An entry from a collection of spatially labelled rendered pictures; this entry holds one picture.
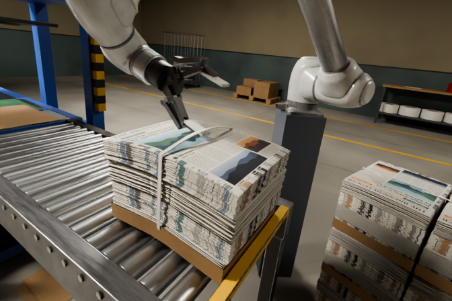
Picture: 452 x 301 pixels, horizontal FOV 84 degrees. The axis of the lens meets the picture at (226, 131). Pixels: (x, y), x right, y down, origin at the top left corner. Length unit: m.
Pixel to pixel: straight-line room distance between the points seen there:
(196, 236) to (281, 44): 7.68
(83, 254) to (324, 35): 0.96
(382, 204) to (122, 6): 1.02
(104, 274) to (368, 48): 7.38
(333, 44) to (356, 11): 6.71
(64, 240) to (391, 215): 1.00
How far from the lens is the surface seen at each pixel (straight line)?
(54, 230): 0.78
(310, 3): 0.94
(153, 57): 0.70
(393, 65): 7.56
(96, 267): 0.66
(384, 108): 6.99
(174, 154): 0.54
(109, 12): 0.66
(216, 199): 0.48
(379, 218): 1.10
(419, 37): 7.61
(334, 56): 1.05
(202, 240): 0.57
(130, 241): 0.70
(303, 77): 1.24
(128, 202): 0.70
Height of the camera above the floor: 1.26
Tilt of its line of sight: 18 degrees down
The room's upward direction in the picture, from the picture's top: 6 degrees clockwise
